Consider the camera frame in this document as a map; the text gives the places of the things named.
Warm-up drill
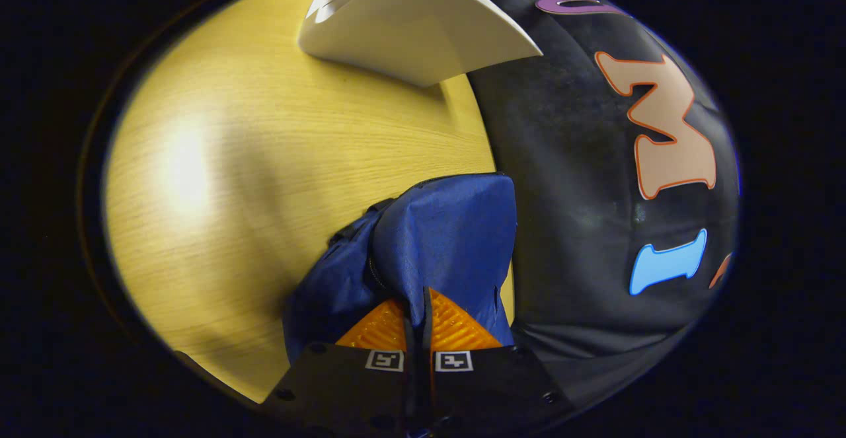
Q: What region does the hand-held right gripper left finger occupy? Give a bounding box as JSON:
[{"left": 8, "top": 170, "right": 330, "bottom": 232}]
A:
[{"left": 260, "top": 296, "right": 416, "bottom": 438}]

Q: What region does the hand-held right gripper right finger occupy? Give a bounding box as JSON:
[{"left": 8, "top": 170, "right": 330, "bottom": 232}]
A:
[{"left": 422, "top": 286, "right": 577, "bottom": 438}]

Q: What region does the blue schoolbag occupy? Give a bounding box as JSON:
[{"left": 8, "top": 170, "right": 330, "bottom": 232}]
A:
[{"left": 283, "top": 172, "right": 518, "bottom": 366}]

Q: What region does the black backdrop cloth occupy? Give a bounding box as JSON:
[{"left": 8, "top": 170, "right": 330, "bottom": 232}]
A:
[{"left": 466, "top": 0, "right": 741, "bottom": 412}]

